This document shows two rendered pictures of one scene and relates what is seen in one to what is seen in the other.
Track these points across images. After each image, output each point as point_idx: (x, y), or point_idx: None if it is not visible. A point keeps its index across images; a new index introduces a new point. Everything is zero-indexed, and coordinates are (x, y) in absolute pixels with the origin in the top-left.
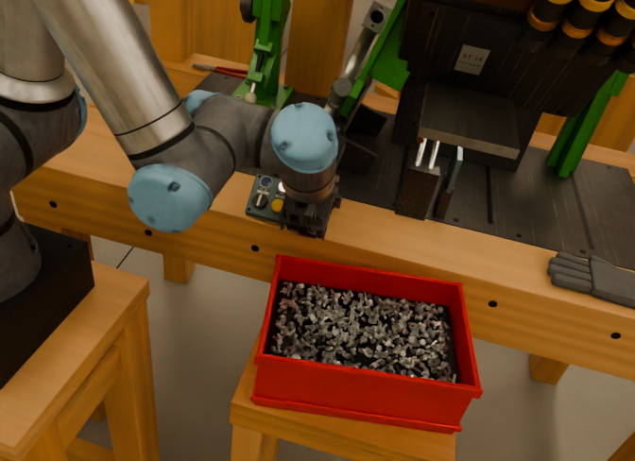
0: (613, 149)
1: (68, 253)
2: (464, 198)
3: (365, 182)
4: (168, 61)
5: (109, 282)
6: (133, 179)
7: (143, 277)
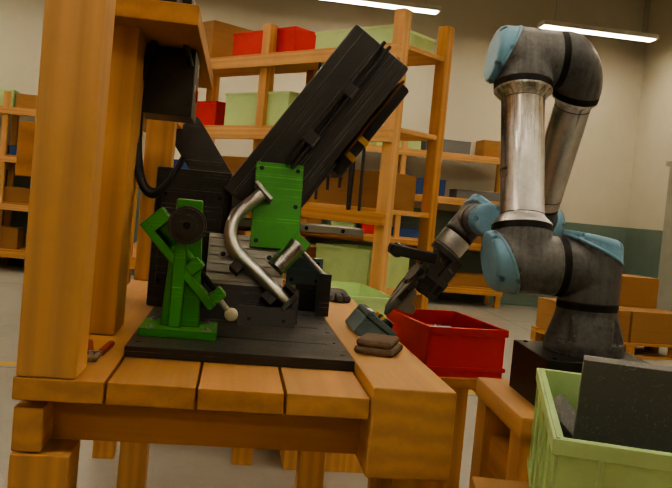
0: (129, 283)
1: (531, 341)
2: None
3: (297, 318)
4: (86, 372)
5: (500, 383)
6: (563, 215)
7: (478, 378)
